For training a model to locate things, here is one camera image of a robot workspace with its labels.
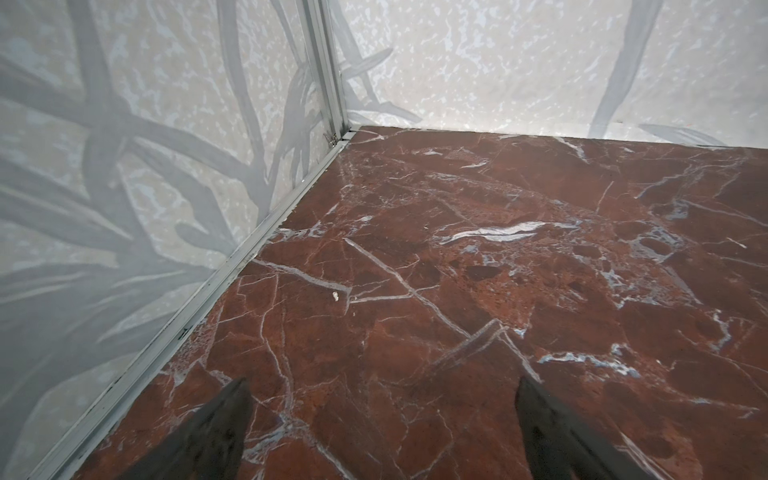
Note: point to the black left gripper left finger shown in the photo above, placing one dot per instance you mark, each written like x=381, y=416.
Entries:
x=209, y=445

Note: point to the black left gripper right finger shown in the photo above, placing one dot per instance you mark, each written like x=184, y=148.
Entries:
x=558, y=444

